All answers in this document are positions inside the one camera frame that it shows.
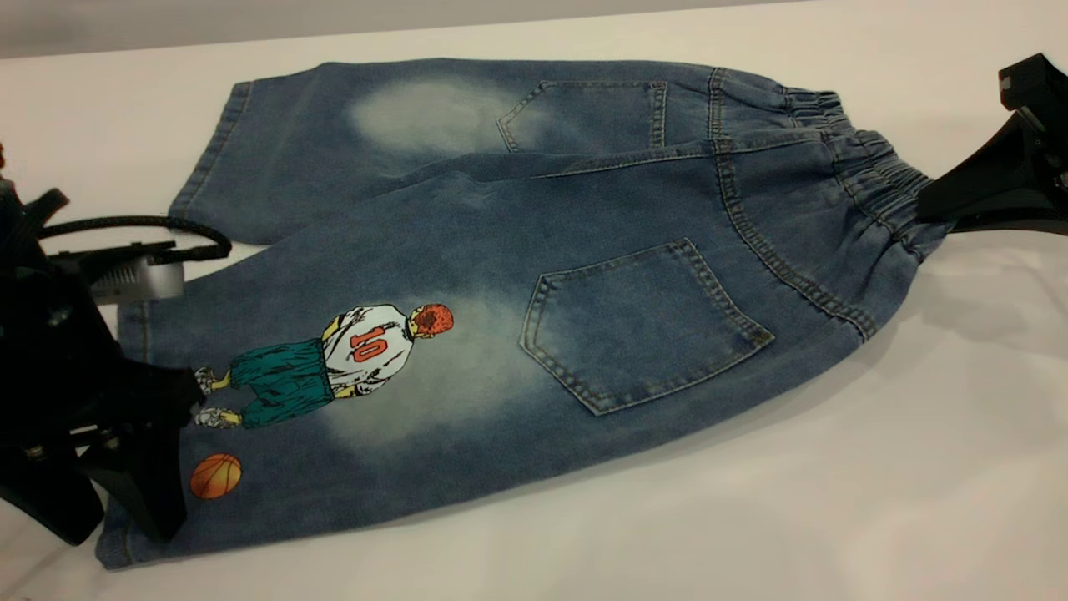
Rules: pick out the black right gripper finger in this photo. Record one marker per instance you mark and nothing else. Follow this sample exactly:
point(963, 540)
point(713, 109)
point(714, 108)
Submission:
point(1001, 184)
point(1026, 226)

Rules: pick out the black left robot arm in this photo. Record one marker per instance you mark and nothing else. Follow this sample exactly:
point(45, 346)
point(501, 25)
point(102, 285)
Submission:
point(17, 225)

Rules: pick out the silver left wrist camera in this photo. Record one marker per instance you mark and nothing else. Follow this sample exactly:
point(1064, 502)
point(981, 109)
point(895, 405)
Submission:
point(142, 284)

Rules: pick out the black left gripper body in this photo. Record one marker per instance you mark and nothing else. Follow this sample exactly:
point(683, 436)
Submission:
point(50, 359)

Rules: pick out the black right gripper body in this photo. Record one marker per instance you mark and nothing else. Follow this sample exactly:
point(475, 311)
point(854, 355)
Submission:
point(1047, 108)

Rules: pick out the blue denim printed shorts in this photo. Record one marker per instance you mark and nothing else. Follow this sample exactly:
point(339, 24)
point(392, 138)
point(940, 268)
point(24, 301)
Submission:
point(542, 250)

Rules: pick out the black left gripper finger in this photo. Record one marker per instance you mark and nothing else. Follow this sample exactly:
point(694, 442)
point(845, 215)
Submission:
point(146, 484)
point(50, 492)

